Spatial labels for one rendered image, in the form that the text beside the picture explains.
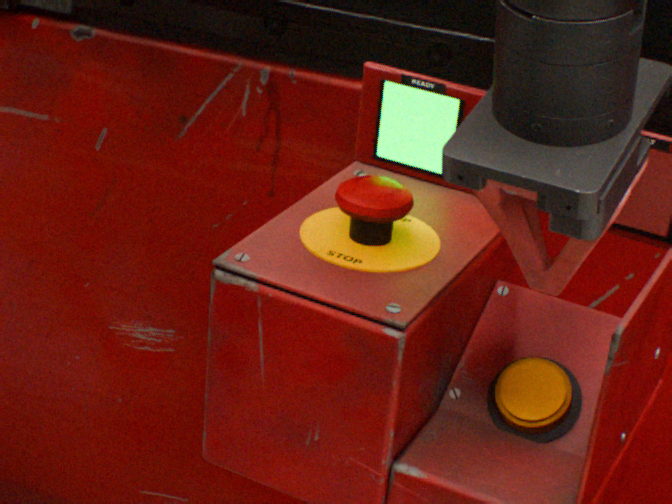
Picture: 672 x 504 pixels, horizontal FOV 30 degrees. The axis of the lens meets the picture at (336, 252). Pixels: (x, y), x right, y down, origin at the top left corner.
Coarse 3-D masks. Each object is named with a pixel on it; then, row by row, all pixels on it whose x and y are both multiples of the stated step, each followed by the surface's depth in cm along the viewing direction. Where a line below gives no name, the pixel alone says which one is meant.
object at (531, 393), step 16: (512, 368) 63; (528, 368) 63; (544, 368) 63; (560, 368) 63; (496, 384) 63; (512, 384) 63; (528, 384) 63; (544, 384) 63; (560, 384) 62; (496, 400) 63; (512, 400) 63; (528, 400) 62; (544, 400) 62; (560, 400) 62; (512, 416) 62; (528, 416) 62; (544, 416) 62; (560, 416) 62; (528, 432) 63; (544, 432) 63
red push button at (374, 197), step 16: (368, 176) 64; (336, 192) 63; (352, 192) 62; (368, 192) 62; (384, 192) 62; (400, 192) 62; (352, 208) 62; (368, 208) 61; (384, 208) 61; (400, 208) 62; (352, 224) 63; (368, 224) 62; (384, 224) 63; (352, 240) 63; (368, 240) 63; (384, 240) 63
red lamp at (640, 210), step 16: (656, 160) 64; (640, 176) 65; (656, 176) 64; (640, 192) 65; (656, 192) 65; (624, 208) 66; (640, 208) 65; (656, 208) 65; (624, 224) 66; (640, 224) 66; (656, 224) 65
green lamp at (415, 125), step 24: (384, 96) 70; (408, 96) 69; (432, 96) 69; (384, 120) 71; (408, 120) 70; (432, 120) 69; (456, 120) 69; (384, 144) 71; (408, 144) 70; (432, 144) 70; (432, 168) 70
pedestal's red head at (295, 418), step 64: (320, 192) 69; (448, 192) 70; (256, 256) 61; (448, 256) 63; (512, 256) 70; (256, 320) 60; (320, 320) 59; (384, 320) 57; (448, 320) 62; (512, 320) 66; (576, 320) 66; (640, 320) 56; (256, 384) 62; (320, 384) 60; (384, 384) 58; (448, 384) 65; (640, 384) 62; (256, 448) 64; (320, 448) 62; (384, 448) 60; (448, 448) 61; (512, 448) 62; (576, 448) 62; (640, 448) 68
